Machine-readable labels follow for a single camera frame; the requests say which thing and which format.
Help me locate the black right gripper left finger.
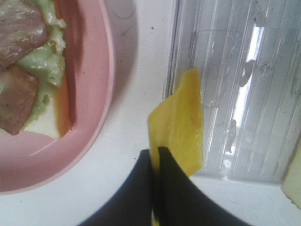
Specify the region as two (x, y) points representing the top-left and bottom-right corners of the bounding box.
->
(80, 150), (153, 226)

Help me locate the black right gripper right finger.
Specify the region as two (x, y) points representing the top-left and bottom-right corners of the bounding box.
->
(158, 147), (248, 226)

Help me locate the yellow cheese slice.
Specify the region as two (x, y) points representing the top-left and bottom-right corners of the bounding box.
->
(147, 67), (204, 226)

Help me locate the toast bread slice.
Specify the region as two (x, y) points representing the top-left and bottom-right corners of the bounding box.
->
(281, 139), (301, 209)
(16, 0), (71, 139)

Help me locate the red ham bacon slice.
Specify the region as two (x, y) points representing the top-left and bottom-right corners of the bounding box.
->
(0, 66), (39, 136)

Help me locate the green lettuce leaf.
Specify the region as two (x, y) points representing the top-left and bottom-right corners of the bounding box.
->
(0, 0), (67, 132)

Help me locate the brown bacon strip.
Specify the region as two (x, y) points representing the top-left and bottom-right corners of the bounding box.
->
(0, 0), (48, 70)

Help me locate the pink round plate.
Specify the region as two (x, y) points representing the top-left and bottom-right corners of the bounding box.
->
(0, 0), (116, 195)

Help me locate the right clear plastic tray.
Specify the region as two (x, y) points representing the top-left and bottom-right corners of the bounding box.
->
(165, 0), (301, 183)

